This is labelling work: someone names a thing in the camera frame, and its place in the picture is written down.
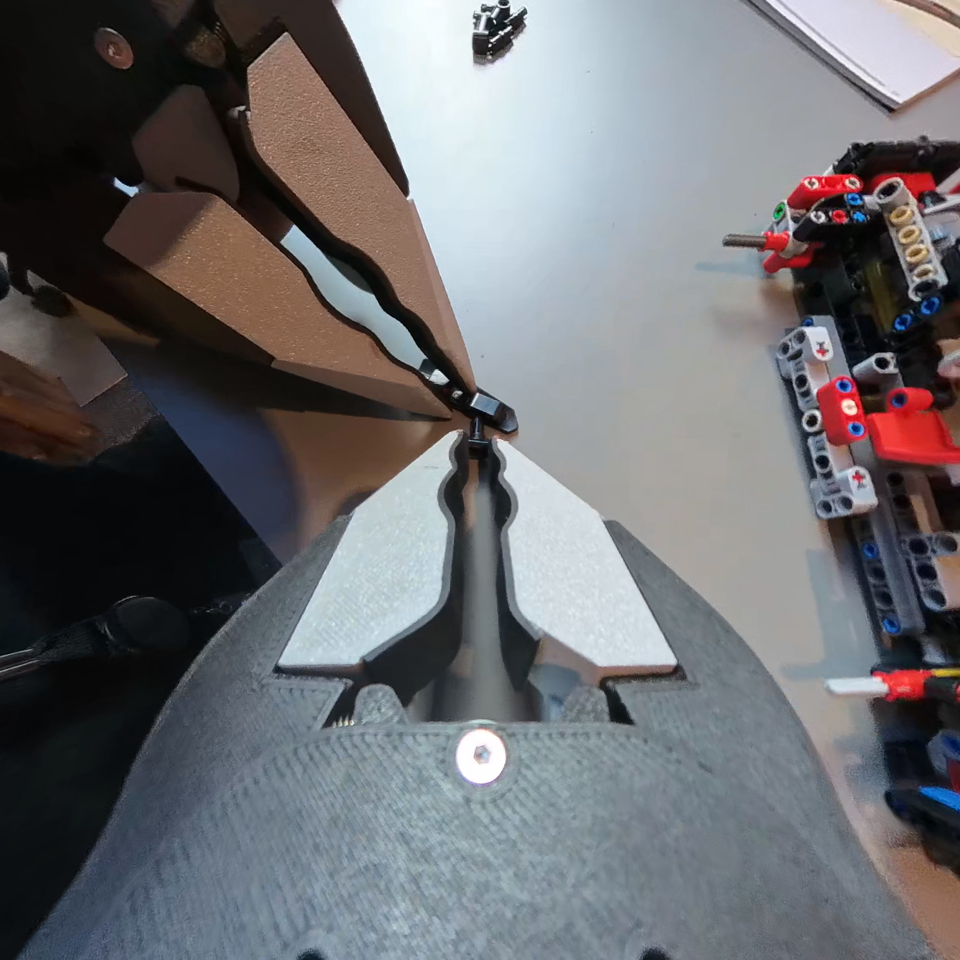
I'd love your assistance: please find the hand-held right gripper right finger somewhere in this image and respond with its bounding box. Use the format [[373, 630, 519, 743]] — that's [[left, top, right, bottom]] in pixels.
[[487, 437, 681, 699]]

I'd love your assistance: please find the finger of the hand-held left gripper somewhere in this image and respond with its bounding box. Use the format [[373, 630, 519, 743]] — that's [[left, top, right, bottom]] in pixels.
[[103, 86, 455, 421], [216, 0, 479, 396]]

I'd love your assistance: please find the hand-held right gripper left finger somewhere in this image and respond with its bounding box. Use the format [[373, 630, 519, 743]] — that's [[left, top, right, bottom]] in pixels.
[[277, 432, 471, 706]]

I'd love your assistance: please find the black elongated brick piece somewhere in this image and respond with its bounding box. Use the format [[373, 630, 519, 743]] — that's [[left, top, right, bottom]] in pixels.
[[416, 358, 520, 435]]

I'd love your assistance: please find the heap of black pins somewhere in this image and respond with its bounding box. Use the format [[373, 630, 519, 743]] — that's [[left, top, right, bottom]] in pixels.
[[472, 0, 528, 61]]

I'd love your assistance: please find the wooden board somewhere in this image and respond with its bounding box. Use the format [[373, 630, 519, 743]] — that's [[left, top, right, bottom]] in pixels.
[[0, 348, 102, 462]]

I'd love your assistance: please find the toy brick car model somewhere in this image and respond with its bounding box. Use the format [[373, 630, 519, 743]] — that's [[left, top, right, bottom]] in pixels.
[[722, 135, 960, 864]]

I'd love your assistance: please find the open instruction booklet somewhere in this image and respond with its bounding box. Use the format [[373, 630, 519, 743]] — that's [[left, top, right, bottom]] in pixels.
[[742, 0, 960, 114]]

